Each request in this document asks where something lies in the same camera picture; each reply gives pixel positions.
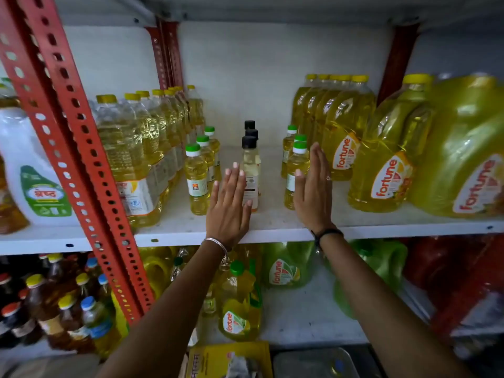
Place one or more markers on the green oil pouch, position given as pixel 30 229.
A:
pixel 386 263
pixel 287 267

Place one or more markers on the huge yellow oil jug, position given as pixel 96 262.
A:
pixel 460 145

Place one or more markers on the tall red-label oil bottle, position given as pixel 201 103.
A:
pixel 345 78
pixel 300 102
pixel 348 125
pixel 323 77
pixel 334 77

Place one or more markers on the person's left middle finger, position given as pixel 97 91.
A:
pixel 234 183

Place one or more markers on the person's right thumb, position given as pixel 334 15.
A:
pixel 298 188

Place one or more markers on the black wristband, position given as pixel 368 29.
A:
pixel 328 231

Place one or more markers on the red oil pouch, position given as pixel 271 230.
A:
pixel 476 299
pixel 433 263

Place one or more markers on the person's left little finger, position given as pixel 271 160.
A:
pixel 215 197

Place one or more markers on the person's left hand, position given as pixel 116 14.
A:
pixel 228 216

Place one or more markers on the clear plastic container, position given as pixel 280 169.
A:
pixel 315 366

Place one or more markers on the small green-capped oil bottle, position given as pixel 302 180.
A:
pixel 287 149
pixel 215 147
pixel 206 159
pixel 197 181
pixel 296 163

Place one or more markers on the row of yellow-capped oil bottles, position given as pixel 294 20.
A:
pixel 130 161

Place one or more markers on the red slotted shelf upright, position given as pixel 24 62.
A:
pixel 78 125
pixel 397 62
pixel 167 55

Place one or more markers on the person's right hand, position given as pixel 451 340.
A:
pixel 315 204

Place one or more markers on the group of dark oil bottles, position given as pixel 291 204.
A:
pixel 59 310

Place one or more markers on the person's right forearm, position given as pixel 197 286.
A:
pixel 378 310

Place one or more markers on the yellow plastic oil can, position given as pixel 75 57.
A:
pixel 157 271

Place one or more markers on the yellow printed carton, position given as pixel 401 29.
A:
pixel 220 362

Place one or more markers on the white shelf board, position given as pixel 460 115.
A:
pixel 307 318
pixel 271 224
pixel 275 7

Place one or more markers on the person's left forearm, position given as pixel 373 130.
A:
pixel 169 322

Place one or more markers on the silver bangle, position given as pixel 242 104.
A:
pixel 215 241

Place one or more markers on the person's left thumb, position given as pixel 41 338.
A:
pixel 248 212

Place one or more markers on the white jug with green label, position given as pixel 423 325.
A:
pixel 27 153

